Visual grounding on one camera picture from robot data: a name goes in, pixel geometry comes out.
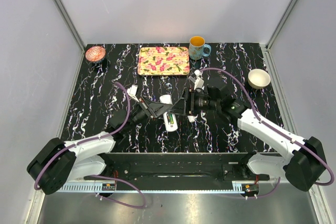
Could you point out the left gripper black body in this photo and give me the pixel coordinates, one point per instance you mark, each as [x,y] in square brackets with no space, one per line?
[140,114]

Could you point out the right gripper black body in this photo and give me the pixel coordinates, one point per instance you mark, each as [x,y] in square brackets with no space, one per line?
[198,102]

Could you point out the white remote control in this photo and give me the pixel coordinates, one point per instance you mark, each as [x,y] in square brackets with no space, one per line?
[167,99]

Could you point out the green yellow battery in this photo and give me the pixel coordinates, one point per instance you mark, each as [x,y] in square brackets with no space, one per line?
[172,118]

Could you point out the white battery cover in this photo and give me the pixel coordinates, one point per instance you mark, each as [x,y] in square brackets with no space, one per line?
[191,118]

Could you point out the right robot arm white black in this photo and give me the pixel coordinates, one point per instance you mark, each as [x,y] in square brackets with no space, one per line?
[299,160]

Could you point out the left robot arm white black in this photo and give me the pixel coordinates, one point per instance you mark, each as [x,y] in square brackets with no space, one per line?
[59,162]

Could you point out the floral yellow tray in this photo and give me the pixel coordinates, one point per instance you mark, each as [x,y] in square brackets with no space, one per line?
[163,61]

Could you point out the blue mug yellow inside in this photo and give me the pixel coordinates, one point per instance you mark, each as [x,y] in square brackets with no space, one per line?
[198,48]

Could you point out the cream white bowl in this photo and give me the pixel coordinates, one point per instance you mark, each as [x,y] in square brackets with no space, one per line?
[258,78]

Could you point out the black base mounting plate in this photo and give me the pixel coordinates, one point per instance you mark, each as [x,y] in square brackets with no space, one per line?
[218,171]

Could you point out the red patterned bowl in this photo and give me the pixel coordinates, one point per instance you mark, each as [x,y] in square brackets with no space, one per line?
[95,54]

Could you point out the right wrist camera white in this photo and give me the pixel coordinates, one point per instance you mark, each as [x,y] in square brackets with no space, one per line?
[196,80]

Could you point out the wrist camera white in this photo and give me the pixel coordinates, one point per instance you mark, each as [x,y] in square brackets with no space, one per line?
[133,92]
[196,80]

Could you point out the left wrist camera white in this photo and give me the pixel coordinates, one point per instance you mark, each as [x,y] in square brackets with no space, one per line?
[133,92]

